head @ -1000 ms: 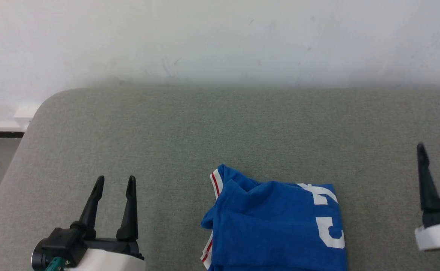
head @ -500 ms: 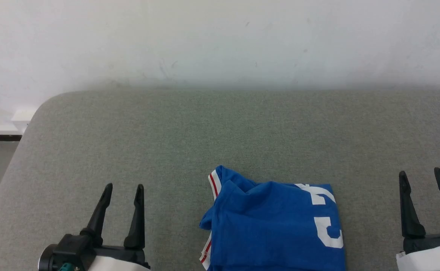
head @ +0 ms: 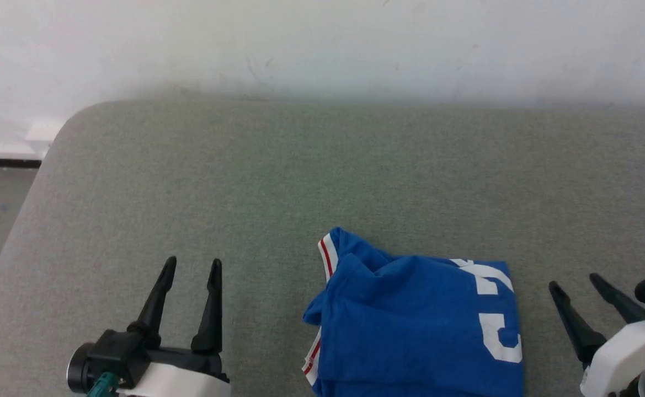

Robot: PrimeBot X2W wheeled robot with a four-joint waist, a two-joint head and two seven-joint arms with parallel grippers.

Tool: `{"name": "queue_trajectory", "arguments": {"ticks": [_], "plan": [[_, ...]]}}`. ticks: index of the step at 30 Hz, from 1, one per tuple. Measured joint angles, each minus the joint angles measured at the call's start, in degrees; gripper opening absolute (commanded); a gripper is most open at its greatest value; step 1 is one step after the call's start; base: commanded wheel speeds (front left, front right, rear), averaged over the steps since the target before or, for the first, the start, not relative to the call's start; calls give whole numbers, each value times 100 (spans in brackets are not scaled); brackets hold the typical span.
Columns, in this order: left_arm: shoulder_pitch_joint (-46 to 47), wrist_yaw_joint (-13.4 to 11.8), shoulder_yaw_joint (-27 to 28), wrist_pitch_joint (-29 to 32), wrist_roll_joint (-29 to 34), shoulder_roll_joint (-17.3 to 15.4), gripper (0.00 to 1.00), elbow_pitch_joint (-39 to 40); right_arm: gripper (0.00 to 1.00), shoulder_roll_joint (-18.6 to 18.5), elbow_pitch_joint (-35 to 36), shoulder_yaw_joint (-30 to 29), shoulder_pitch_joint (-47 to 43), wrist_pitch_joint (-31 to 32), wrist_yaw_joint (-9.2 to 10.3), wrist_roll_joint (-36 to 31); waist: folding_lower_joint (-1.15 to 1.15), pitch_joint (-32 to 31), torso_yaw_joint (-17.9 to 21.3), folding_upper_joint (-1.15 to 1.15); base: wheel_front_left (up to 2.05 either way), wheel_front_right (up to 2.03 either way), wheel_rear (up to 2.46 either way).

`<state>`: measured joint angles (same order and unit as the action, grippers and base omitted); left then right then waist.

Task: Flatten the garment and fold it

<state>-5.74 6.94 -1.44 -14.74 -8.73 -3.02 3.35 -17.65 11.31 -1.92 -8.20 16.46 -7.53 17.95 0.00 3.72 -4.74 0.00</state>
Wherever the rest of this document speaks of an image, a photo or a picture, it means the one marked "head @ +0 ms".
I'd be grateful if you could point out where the blue shirt white red trim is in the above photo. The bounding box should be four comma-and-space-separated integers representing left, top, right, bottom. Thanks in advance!
302, 227, 525, 397

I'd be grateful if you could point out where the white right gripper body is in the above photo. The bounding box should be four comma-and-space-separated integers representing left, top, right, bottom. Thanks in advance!
580, 319, 645, 397

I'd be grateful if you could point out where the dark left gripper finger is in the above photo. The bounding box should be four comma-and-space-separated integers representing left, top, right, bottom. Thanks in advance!
127, 256, 178, 350
191, 259, 224, 355

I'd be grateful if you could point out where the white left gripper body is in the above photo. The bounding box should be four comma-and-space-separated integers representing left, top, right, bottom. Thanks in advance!
117, 347, 232, 397

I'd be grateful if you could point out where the white wall baseboard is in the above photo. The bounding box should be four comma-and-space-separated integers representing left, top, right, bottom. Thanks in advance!
0, 118, 68, 168

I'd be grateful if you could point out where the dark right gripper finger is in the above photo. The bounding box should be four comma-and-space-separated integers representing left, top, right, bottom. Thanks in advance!
590, 273, 645, 325
548, 281, 607, 369

